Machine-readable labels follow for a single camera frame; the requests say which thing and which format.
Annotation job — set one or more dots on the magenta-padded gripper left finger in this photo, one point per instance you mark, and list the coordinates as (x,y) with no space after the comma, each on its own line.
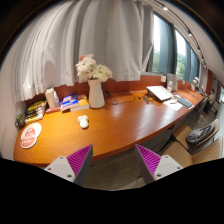
(61,166)

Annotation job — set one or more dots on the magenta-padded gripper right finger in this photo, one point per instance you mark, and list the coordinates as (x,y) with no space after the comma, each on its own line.
(165,166)

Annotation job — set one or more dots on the white computer mouse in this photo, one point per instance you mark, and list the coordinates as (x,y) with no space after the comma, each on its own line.
(83,122)

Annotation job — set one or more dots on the round pink cartoon mouse pad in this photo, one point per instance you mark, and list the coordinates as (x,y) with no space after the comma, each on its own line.
(30,135)

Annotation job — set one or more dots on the tan wooden chair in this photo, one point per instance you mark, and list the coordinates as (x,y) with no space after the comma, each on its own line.
(196,156)
(181,133)

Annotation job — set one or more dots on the yellow and white book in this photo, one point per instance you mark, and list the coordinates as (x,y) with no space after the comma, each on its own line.
(33,119)

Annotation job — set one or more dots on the maroon flat notebook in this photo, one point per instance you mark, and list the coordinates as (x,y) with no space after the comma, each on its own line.
(53,109)

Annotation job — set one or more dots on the dark green mug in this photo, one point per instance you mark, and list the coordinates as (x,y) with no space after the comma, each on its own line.
(20,120)

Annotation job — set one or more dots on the white paper sheet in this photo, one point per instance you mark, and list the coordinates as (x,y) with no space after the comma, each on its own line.
(173,104)

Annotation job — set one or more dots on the blue book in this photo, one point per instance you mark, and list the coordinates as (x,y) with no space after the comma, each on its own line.
(70,100)

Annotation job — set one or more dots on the black tablet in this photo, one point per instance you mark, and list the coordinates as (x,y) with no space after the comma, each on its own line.
(185,102)

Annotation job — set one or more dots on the yellow and black book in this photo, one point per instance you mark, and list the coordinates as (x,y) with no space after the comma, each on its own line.
(36,104)

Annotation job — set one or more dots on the clear spray bottle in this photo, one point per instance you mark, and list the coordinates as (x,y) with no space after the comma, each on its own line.
(57,99)

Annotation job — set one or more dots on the orange book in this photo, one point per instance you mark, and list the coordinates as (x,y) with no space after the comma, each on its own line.
(83,102)

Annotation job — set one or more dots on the cream tumbler with lid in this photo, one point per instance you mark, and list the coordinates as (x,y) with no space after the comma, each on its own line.
(50,96)

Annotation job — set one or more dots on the silver laptop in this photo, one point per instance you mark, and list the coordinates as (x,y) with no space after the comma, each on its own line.
(159,92)

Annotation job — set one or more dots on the white ceramic pitcher vase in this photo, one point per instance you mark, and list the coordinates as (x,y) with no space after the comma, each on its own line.
(96,95)

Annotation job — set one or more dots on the white flower bouquet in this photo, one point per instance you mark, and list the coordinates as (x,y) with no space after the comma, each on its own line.
(91,68)

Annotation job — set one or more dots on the dark grey window curtain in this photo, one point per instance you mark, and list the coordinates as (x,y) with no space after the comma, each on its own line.
(165,46)
(191,63)

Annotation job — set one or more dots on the white curtain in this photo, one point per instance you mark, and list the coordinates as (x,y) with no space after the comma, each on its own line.
(76,40)

